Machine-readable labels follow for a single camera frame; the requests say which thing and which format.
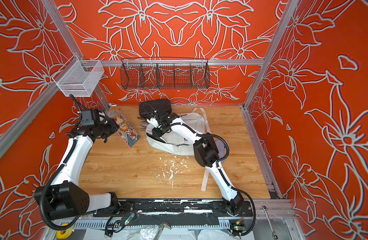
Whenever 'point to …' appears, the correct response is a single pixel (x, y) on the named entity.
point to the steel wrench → (275, 236)
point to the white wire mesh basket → (78, 78)
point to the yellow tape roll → (67, 233)
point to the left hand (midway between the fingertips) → (117, 124)
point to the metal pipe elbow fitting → (144, 123)
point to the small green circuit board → (240, 228)
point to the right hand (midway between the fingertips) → (153, 132)
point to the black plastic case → (147, 108)
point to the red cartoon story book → (125, 129)
